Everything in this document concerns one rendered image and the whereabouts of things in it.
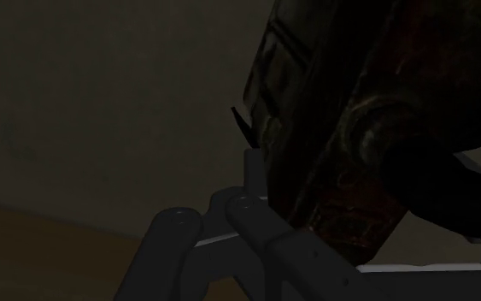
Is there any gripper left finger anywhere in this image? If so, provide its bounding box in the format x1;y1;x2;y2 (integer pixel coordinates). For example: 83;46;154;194
114;147;375;301

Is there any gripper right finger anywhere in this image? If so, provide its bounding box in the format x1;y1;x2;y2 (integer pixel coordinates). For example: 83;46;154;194
382;140;481;273

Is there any dark brown patterned object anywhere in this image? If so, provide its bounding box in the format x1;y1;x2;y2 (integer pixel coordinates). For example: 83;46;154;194
230;0;481;268

